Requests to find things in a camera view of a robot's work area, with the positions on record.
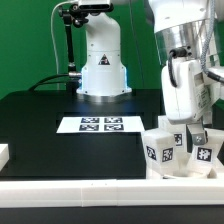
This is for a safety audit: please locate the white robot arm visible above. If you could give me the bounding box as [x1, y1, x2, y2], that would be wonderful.
[78, 0, 224, 145]

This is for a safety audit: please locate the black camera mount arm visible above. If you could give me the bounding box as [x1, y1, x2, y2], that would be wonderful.
[58, 3, 90, 78]

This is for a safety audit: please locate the white U-shaped fence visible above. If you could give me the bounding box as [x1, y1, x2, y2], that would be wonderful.
[0, 141, 224, 209]

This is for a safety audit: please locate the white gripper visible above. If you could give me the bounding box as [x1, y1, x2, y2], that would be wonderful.
[161, 59, 220, 146]

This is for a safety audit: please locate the black cable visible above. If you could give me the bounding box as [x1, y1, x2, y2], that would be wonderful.
[27, 73, 82, 92]

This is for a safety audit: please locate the white marker sheet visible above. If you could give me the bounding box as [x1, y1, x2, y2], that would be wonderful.
[57, 116, 144, 134]

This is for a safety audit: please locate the white cable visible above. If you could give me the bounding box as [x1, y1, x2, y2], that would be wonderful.
[50, 0, 80, 91]

